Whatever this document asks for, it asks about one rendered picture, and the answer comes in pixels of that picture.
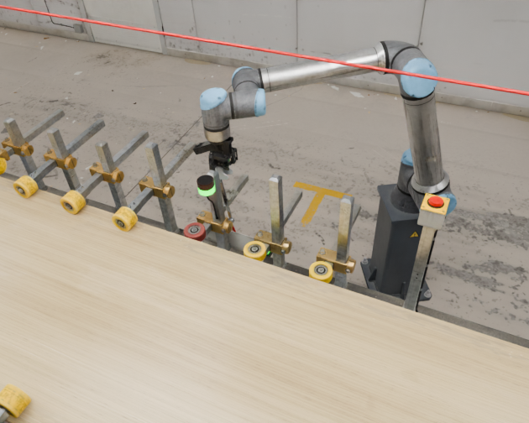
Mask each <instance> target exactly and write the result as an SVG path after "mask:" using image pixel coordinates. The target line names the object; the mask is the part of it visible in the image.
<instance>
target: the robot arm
mask: <svg viewBox="0 0 529 423"><path fill-rule="evenodd" d="M319 58H324V59H330V60H340V61H345V62H350V63H355V64H361V65H370V66H375V67H380V68H386V69H391V70H397V71H406V72H411V73H417V74H422V75H427V76H436V77H438V74H437V70H436V68H435V66H434V64H433V63H432V62H431V61H430V60H429V59H428V58H427V57H426V56H425V55H424V54H423V53H422V51H421V50H420V49H419V48H418V47H416V46H415V45H413V44H410V43H407V42H403V41H398V40H385V41H380V42H377V43H376V44H375V46H374V47H373V48H368V49H363V50H355V51H350V52H346V53H342V54H337V55H329V56H324V57H319ZM372 72H378V73H379V74H380V75H385V74H392V75H395V77H396V78H397V80H398V82H399V88H400V92H401V97H402V101H403V107H404V112H405V117H406V126H407V132H408V137H409V142H410V147H411V148H410V149H408V150H406V151H405V152H404V153H403V155H402V158H401V165H400V170H399V175H398V181H397V185H396V186H395V188H394V189H393V190H392V192H391V194H390V201H391V203H392V205H393V206H394V207H395V208H396V209H398V210H400V211H402V212H405V213H410V214H418V213H420V210H421V206H422V202H423V199H424V197H425V195H426V193H428V194H432V195H435V196H441V197H445V198H448V199H450V201H449V204H448V209H447V213H446V215H447V214H449V213H451V212H452V211H453V210H454V208H455V207H456V205H457V200H456V197H455V195H454V194H453V193H452V191H451V188H450V180H449V175H448V173H447V172H446V171H445V170H444V169H443V161H442V153H441V145H440V138H439V130H438V122H437V108H436V100H435V92H434V91H435V86H436V85H437V81H434V80H429V79H424V78H419V77H414V76H404V75H399V74H394V73H389V72H383V71H378V70H369V69H364V68H358V67H353V66H348V65H339V64H333V63H328V62H323V61H318V60H302V61H297V62H293V63H289V64H284V65H276V66H271V67H266V68H259V69H252V68H250V67H247V66H242V67H240V68H238V69H237V70H236V71H235V72H234V73H233V76H232V86H233V92H226V91H225V90H224V89H222V88H216V87H215V88H211V89H208V90H206V91H204V92H203V93H202V94H201V96H200V108H201V110H202V121H203V128H204V133H205V138H206V139H207V140H208V141H206V142H203V143H199V144H197V145H196V146H195V148H194V149H193V151H194V152H195V154H202V153H205V152H207V151H210V154H209V157H208V158H209V160H208V161H209V163H208V164H209V169H210V170H214V171H217V172H218V173H219V179H220V183H222V181H223V180H227V179H228V176H227V175H231V174H232V173H233V171H232V170H231V169H230V168H229V165H231V164H234V163H235V162H236V160H238V153H237V149H236V148H233V147H232V144H231V143H232V141H233V137H230V126H229V120H232V119H239V118H252V117H259V116H264V115H265V114H266V104H265V93H266V92H271V91H278V90H283V89H288V88H292V87H297V86H305V85H310V84H314V83H319V82H324V81H331V80H337V79H341V78H345V77H350V76H358V75H363V74H367V73H372ZM235 152H236V156H235Z"/></svg>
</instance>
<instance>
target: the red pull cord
mask: <svg viewBox="0 0 529 423"><path fill-rule="evenodd" d="M0 8H6V9H11V10H16V11H21V12H26V13H36V14H41V15H46V16H51V17H57V18H66V19H71V20H76V21H82V22H87V23H92V24H101V25H107V26H112V27H117V28H122V29H132V30H137V31H142V32H147V33H152V34H162V35H167V36H172V37H177V38H183V39H192V40H197V41H202V42H208V43H213V44H222V45H227V46H232V47H238V48H243V49H248V50H258V51H263V52H268V53H273V54H278V55H288V56H293V57H298V58H303V59H309V60H318V61H323V62H328V63H333V64H339V65H348V66H353V67H358V68H364V69H369V70H374V71H383V72H389V73H394V74H399V75H404V76H414V77H419V78H424V79H429V80H434V81H444V82H449V83H454V84H459V85H465V86H474V87H479V88H484V89H490V90H495V91H504V92H509V93H515V94H520V95H525V96H529V91H519V90H514V89H509V88H504V87H498V86H488V85H483V84H478V83H473V82H467V81H458V80H453V79H447V78H442V77H436V76H427V75H422V74H417V73H411V72H406V71H401V70H391V69H386V68H380V67H375V66H370V65H361V64H355V63H350V62H345V61H340V60H330V59H324V58H319V57H314V56H309V55H299V54H294V53H289V52H284V51H278V50H268V49H263V48H258V47H253V46H247V45H242V44H233V43H228V42H222V41H216V40H211V39H202V38H197V37H191V36H186V35H181V34H172V33H166V32H160V31H155V30H150V29H141V28H135V27H130V26H125V25H120V24H115V23H104V22H99V21H94V20H89V19H84V18H74V17H69V16H64V15H59V14H53V13H43V12H38V11H33V10H28V9H22V8H13V7H8V6H3V5H0Z"/></svg>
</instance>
